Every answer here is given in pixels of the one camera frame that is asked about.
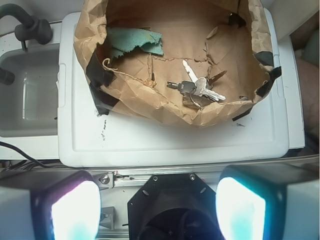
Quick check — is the aluminium extrusion rail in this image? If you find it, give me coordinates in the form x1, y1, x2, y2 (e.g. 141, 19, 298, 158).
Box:
89, 169, 222, 189

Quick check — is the dark grey toy faucet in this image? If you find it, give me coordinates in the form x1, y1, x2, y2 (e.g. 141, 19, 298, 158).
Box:
0, 3, 53, 52

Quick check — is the teal cloth rag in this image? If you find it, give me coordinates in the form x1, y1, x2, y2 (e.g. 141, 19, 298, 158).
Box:
106, 27, 164, 60

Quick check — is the white plastic cooler lid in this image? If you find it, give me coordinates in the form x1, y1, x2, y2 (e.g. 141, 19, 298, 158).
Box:
57, 12, 290, 168

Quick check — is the metal corner bracket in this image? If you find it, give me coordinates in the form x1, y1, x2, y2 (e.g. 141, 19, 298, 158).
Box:
99, 206, 115, 230

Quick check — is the black cable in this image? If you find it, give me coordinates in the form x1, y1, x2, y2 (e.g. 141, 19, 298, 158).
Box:
0, 141, 61, 173

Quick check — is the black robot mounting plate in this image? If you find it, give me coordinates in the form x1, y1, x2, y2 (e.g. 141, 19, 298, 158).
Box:
127, 173, 223, 240

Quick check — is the grey plastic sink basin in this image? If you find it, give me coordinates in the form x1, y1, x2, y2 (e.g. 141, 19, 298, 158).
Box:
0, 43, 60, 138

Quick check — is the brown paper bag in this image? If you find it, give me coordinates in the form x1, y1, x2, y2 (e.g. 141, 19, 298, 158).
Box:
74, 0, 282, 128

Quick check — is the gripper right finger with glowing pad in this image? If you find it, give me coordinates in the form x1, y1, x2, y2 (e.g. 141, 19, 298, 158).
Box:
215, 163, 320, 240

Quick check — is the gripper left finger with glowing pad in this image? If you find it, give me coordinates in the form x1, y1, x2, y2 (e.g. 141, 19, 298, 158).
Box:
0, 169, 101, 240

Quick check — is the silver key bunch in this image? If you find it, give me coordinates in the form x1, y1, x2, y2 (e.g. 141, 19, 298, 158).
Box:
166, 59, 226, 109

